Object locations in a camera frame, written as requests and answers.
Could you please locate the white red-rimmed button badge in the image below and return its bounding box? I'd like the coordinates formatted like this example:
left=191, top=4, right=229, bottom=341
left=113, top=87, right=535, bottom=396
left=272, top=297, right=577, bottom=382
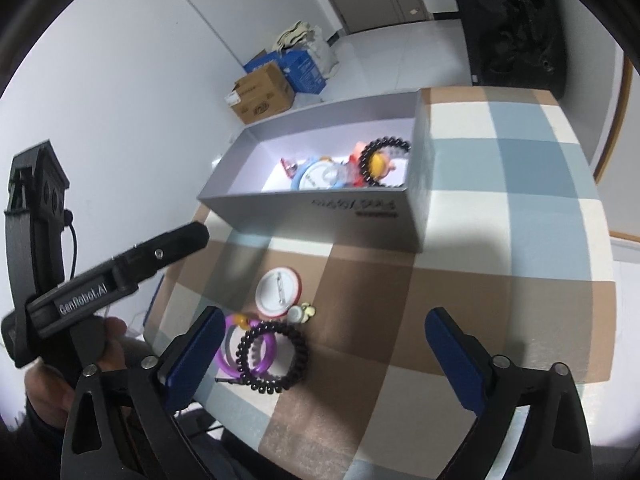
left=255, top=266, right=302, bottom=318

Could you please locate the small gold white charm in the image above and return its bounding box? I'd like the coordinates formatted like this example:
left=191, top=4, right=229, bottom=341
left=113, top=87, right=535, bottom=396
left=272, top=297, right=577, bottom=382
left=286, top=302, right=316, bottom=324

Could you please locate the red frilled small badge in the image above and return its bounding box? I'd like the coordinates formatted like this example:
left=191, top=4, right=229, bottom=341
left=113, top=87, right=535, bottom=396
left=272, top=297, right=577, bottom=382
left=280, top=158, right=298, bottom=180

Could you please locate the pink figurine keychain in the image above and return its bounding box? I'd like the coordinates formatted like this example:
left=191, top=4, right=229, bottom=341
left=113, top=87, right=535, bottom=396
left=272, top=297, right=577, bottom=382
left=348, top=142, right=396, bottom=188

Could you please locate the blue-rimmed white button badge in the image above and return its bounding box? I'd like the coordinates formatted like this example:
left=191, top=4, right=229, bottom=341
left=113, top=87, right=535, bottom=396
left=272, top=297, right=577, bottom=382
left=291, top=157, right=348, bottom=191

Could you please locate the dark beaded bracelet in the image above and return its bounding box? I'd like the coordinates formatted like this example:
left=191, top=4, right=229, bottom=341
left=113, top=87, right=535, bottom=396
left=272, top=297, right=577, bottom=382
left=358, top=135, right=412, bottom=189
left=234, top=320, right=309, bottom=394

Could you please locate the person's left hand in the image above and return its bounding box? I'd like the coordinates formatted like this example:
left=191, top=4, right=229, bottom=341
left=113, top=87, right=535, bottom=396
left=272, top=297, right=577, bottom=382
left=25, top=316, right=127, bottom=429

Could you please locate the checkered brown blue mat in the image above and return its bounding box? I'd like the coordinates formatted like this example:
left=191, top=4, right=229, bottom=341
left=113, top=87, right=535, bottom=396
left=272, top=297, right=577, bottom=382
left=145, top=87, right=616, bottom=479

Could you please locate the grey open cardboard box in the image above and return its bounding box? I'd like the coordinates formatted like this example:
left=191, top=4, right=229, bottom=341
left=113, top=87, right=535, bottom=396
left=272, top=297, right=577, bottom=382
left=198, top=91, right=434, bottom=252

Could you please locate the brown cardboard box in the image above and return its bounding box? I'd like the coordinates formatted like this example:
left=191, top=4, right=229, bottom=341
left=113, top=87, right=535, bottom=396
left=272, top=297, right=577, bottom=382
left=224, top=62, right=295, bottom=125

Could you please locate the blue cardboard box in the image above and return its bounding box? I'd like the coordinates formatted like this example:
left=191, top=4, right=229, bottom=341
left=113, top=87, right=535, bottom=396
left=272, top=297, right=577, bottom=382
left=244, top=50, right=326, bottom=94

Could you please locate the black large bag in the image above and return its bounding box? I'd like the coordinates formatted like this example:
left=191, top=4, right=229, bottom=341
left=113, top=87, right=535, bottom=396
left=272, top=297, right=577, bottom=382
left=456, top=0, right=567, bottom=99

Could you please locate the white bag with cloth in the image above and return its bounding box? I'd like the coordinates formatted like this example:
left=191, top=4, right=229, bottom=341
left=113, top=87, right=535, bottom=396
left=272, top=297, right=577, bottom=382
left=272, top=21, right=338, bottom=79

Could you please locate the purple bangle bracelet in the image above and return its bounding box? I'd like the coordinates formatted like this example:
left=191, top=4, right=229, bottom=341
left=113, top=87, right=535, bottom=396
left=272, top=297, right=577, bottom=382
left=214, top=313, right=279, bottom=380

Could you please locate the dark beaded bracelet on mat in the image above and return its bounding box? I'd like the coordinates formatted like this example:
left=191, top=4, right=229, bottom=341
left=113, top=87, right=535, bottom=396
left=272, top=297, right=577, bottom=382
left=234, top=320, right=309, bottom=394

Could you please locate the black spiral hair tie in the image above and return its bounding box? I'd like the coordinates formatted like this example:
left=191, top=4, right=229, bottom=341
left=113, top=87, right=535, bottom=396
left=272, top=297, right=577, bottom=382
left=214, top=326, right=307, bottom=396

